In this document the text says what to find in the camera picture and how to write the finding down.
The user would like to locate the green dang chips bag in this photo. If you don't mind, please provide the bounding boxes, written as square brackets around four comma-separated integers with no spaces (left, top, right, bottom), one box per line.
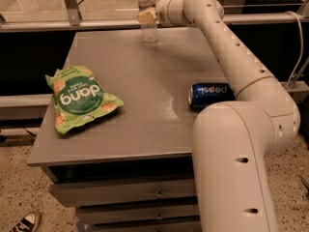
[45,66,124,134]

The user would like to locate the metal frame rail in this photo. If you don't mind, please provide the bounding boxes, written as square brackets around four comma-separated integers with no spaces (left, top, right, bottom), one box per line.
[0,0,308,32]

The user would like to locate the clear plastic water bottle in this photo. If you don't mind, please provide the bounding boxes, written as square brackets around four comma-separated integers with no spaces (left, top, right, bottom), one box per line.
[138,0,157,44]

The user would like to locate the white cable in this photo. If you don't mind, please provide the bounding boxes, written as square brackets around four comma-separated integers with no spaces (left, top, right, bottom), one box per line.
[284,11,305,89]

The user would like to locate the grey drawer cabinet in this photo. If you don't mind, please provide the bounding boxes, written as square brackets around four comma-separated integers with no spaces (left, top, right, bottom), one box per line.
[28,28,222,232]

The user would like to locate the black white sneaker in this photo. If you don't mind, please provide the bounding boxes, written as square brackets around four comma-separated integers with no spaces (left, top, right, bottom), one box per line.
[10,212,41,232]

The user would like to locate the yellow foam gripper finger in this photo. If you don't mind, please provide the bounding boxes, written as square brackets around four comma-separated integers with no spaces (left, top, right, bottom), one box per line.
[136,8,156,25]

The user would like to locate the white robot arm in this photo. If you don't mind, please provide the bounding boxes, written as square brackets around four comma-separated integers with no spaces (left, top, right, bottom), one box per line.
[137,0,300,232]

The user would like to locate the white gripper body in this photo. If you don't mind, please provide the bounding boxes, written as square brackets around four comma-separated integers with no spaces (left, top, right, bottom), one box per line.
[155,0,180,25]

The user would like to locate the blue pepsi can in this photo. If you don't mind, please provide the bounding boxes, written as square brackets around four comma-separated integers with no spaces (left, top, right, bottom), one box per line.
[188,83,236,109]

